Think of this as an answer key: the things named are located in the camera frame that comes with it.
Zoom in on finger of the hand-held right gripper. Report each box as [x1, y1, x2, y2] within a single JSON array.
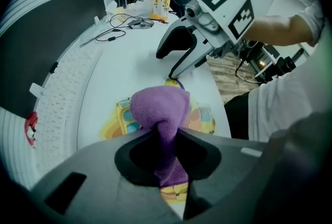
[[155, 17, 198, 60]]

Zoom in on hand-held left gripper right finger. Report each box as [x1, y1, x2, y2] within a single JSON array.
[[177, 126, 270, 220]]

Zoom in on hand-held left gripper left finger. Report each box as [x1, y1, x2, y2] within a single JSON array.
[[30, 125, 184, 224]]

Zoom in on colourful cartoon mouse pad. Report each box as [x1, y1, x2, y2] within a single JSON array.
[[100, 78, 217, 208]]

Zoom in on purple cloth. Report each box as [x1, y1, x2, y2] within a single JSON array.
[[129, 85, 191, 189]]

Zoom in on person's right forearm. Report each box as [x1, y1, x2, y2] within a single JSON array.
[[243, 14, 316, 47]]

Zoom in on orange juice bottle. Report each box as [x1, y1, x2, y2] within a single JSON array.
[[151, 0, 163, 19], [160, 0, 172, 21]]

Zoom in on clear plastic bag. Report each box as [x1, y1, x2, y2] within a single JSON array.
[[123, 0, 156, 19]]

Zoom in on person's black trousers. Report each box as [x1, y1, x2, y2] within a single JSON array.
[[223, 92, 251, 141]]

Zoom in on person's white shirt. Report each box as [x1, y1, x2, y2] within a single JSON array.
[[247, 0, 332, 143]]

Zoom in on white keyboard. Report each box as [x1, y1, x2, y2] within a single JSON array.
[[35, 46, 104, 174]]

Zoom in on red round object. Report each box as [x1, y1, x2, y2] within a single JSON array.
[[24, 111, 39, 147]]

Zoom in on white clip tag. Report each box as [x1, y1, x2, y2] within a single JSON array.
[[29, 82, 45, 97]]

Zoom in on black clip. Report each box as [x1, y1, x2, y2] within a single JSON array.
[[48, 61, 59, 75]]

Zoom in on dark desk partition panel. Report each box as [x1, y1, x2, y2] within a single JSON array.
[[0, 0, 107, 119]]

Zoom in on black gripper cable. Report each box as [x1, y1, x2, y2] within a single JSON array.
[[234, 38, 263, 84]]

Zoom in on black cable with inline box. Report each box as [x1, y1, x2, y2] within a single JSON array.
[[94, 13, 170, 43]]

